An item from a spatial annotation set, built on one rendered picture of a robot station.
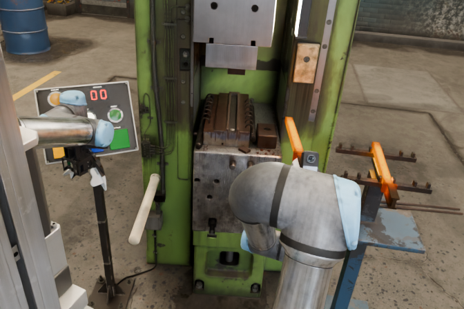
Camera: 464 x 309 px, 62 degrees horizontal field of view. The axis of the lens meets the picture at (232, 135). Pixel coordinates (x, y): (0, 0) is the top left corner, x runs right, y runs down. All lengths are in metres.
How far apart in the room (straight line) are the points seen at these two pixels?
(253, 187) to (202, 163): 1.02
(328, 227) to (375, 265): 1.99
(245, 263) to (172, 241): 0.43
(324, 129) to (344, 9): 0.54
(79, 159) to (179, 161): 0.70
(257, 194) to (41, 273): 0.35
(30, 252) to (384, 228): 1.42
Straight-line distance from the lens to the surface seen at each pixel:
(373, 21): 7.65
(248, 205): 0.69
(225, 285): 2.20
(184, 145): 1.89
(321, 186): 0.67
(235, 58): 1.54
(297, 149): 1.30
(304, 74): 1.71
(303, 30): 1.63
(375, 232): 1.67
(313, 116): 1.82
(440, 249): 2.95
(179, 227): 2.20
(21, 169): 0.42
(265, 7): 1.49
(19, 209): 0.44
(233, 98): 1.99
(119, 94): 1.59
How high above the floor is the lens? 1.78
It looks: 29 degrees down
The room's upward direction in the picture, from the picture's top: 4 degrees clockwise
